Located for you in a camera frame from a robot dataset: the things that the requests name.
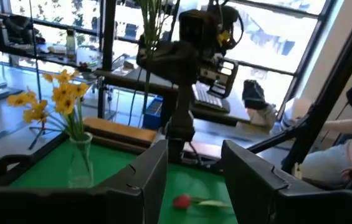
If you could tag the clear glass vase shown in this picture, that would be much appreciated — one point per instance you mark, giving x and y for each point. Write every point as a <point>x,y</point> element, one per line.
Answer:
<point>80,174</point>

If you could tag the person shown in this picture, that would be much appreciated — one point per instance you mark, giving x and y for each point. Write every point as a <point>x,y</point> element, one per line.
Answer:
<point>328,161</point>

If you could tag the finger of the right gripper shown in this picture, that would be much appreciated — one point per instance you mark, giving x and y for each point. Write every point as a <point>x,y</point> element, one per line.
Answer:
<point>142,57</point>

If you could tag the green table mat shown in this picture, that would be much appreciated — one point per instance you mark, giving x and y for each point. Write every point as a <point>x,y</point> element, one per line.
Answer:
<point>116,168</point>

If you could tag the black camera rig frame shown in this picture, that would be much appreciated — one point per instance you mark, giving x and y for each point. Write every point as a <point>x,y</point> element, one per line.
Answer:
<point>334,81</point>

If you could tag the dark grey keyboard desk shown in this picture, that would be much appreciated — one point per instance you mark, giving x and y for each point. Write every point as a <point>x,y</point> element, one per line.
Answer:
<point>225,116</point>

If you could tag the black cluttered shelf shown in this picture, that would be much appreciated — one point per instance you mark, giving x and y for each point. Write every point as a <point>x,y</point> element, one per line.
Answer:
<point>23,49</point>

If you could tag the white plastic bottle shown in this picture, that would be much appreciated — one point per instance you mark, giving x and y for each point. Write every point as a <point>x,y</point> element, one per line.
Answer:
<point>71,46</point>

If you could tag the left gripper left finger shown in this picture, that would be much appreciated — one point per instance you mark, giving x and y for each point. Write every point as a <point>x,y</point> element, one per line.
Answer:
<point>138,193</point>

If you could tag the blue storage bin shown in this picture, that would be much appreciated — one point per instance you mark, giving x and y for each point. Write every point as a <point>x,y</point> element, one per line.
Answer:
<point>154,118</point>

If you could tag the red artificial tulip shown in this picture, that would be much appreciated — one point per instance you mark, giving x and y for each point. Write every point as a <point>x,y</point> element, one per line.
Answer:
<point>181,201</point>

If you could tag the black bag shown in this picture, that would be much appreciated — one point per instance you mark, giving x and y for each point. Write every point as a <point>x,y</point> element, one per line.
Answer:
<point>253,93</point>

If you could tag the black vertical pole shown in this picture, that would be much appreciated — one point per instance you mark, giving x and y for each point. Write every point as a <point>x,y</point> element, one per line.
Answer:
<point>108,46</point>

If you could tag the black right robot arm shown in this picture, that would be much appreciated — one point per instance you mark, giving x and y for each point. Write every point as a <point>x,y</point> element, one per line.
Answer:
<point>180,124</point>

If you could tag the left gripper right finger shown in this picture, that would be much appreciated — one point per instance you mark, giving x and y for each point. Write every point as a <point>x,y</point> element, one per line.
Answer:
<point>256,193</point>

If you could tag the black computer keyboard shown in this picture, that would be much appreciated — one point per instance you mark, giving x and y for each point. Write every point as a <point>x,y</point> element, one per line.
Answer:
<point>207,98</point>

